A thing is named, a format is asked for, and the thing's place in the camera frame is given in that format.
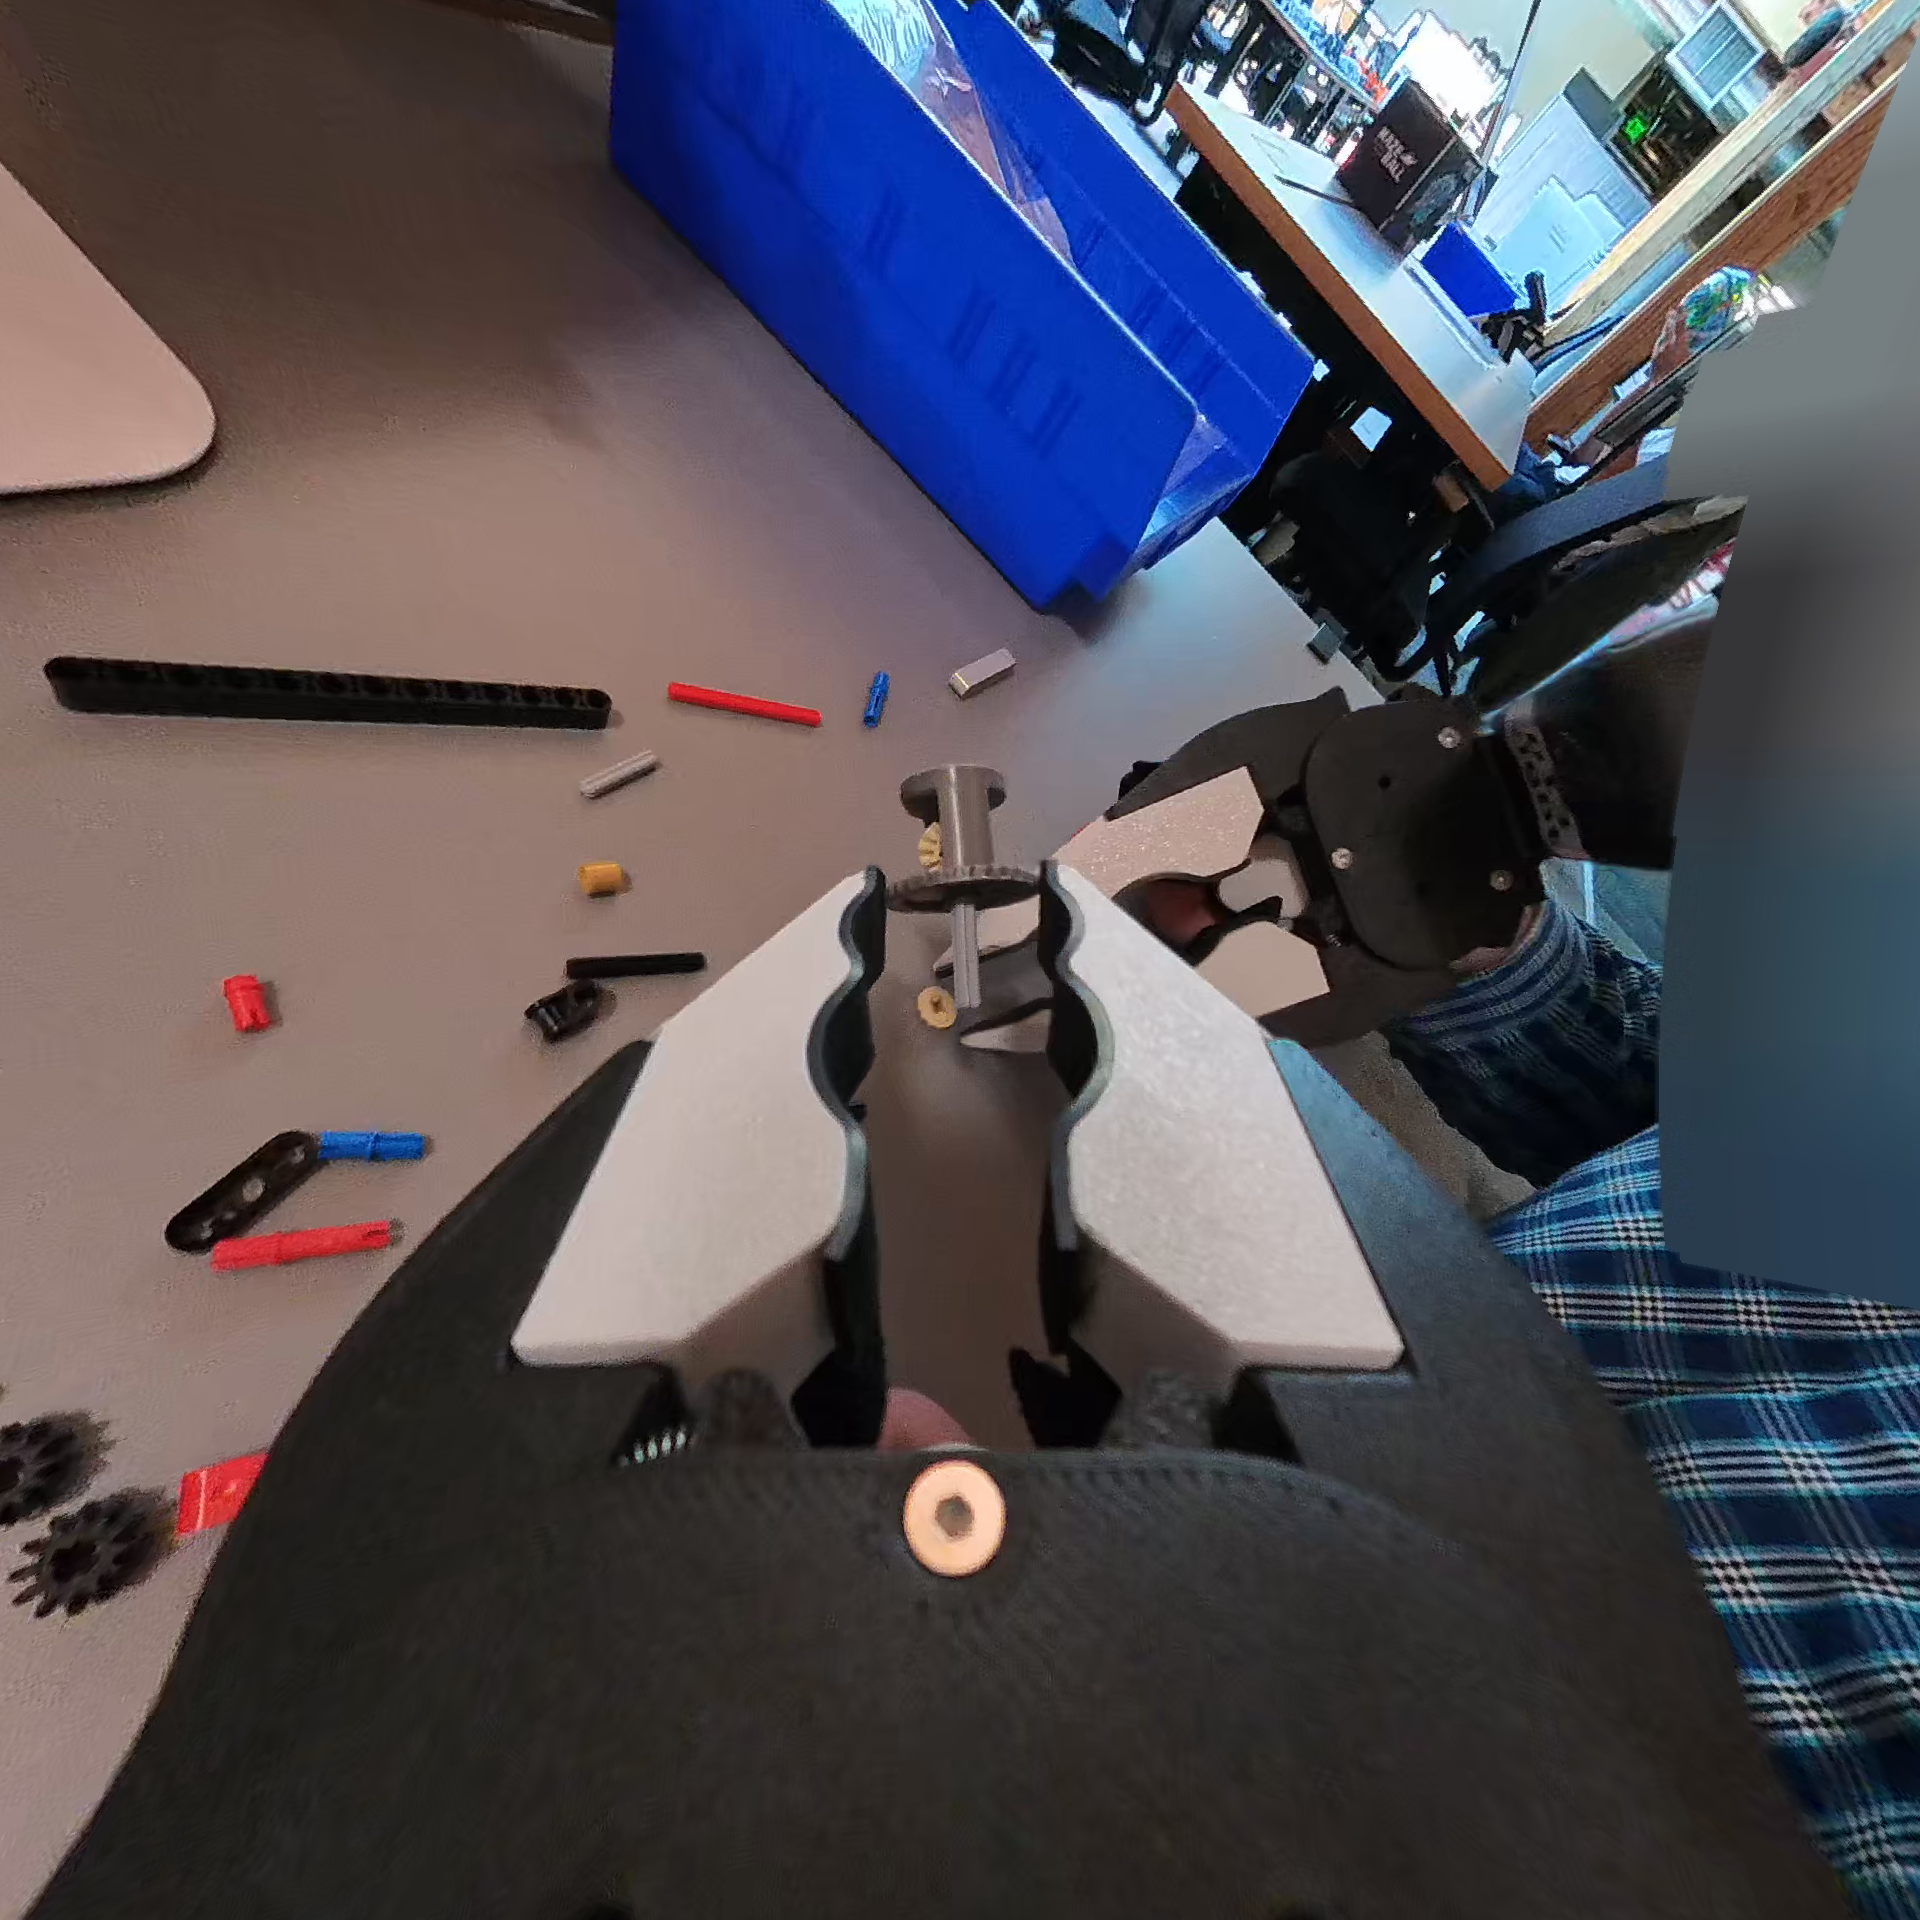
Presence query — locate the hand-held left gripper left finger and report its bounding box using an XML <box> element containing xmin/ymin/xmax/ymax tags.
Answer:
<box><xmin>510</xmin><ymin>867</ymin><xmax>890</xmax><ymax>1427</ymax></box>

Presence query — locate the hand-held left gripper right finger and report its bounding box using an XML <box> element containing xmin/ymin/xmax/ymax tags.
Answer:
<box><xmin>1041</xmin><ymin>862</ymin><xmax>1409</xmax><ymax>1427</ymax></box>

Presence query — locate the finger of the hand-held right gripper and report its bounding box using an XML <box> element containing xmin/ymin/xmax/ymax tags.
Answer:
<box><xmin>1049</xmin><ymin>762</ymin><xmax>1292</xmax><ymax>902</ymax></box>
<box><xmin>958</xmin><ymin>982</ymin><xmax>1058</xmax><ymax>1058</ymax></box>

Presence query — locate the grey lego differential gear assembly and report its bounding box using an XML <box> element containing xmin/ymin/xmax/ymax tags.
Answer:
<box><xmin>885</xmin><ymin>762</ymin><xmax>1051</xmax><ymax>920</ymax></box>

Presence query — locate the long red lego pin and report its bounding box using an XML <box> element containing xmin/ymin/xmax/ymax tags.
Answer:
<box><xmin>210</xmin><ymin>1219</ymin><xmax>404</xmax><ymax>1274</ymax></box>

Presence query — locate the long red lego axle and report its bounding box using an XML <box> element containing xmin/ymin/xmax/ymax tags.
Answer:
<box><xmin>665</xmin><ymin>682</ymin><xmax>826</xmax><ymax>728</ymax></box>

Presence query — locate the black lego liftarm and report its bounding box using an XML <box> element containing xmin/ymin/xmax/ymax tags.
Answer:
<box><xmin>162</xmin><ymin>1132</ymin><xmax>321</xmax><ymax>1258</ymax></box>

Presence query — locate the red lego perpendicular connector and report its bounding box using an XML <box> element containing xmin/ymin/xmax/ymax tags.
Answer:
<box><xmin>175</xmin><ymin>1452</ymin><xmax>273</xmax><ymax>1539</ymax></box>

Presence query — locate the long black lego beam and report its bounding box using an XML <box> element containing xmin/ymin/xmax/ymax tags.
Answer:
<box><xmin>42</xmin><ymin>655</ymin><xmax>615</xmax><ymax>732</ymax></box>

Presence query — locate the person's right hand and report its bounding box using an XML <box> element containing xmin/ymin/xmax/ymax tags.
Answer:
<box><xmin>1148</xmin><ymin>883</ymin><xmax>1247</xmax><ymax>962</ymax></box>

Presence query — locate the black office chair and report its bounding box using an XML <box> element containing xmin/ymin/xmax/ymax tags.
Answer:
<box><xmin>1223</xmin><ymin>435</ymin><xmax>1666</xmax><ymax>693</ymax></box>

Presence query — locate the wooden background desk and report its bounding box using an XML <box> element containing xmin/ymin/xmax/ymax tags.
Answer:
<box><xmin>1169</xmin><ymin>75</ymin><xmax>1539</xmax><ymax>490</ymax></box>

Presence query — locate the small blue bin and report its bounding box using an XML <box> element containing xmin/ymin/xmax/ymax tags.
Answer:
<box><xmin>1417</xmin><ymin>222</ymin><xmax>1525</xmax><ymax>320</ymax></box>

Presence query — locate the blue plaid shirt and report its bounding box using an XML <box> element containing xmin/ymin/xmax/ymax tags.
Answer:
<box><xmin>1485</xmin><ymin>1124</ymin><xmax>1920</xmax><ymax>1920</ymax></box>

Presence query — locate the plain blue bin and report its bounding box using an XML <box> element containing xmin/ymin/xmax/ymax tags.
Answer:
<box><xmin>607</xmin><ymin>0</ymin><xmax>1319</xmax><ymax>614</ymax></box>

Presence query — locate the small black box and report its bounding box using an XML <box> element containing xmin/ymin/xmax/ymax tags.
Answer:
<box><xmin>1335</xmin><ymin>77</ymin><xmax>1487</xmax><ymax>248</ymax></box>

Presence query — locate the white book stand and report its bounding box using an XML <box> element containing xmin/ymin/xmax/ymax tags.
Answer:
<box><xmin>0</xmin><ymin>158</ymin><xmax>220</xmax><ymax>495</ymax></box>

